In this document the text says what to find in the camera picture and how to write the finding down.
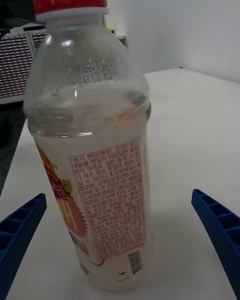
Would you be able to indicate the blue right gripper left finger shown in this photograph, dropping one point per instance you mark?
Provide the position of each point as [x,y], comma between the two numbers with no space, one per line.
[17,232]

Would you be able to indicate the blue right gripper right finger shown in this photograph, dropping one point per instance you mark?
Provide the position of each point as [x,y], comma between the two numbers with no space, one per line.
[222,230]

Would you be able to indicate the clear plastic bottle red cap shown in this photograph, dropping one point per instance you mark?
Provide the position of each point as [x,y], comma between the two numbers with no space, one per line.
[100,130]

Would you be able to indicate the grey perforated panel box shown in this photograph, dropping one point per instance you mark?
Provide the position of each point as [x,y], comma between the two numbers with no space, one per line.
[15,67]

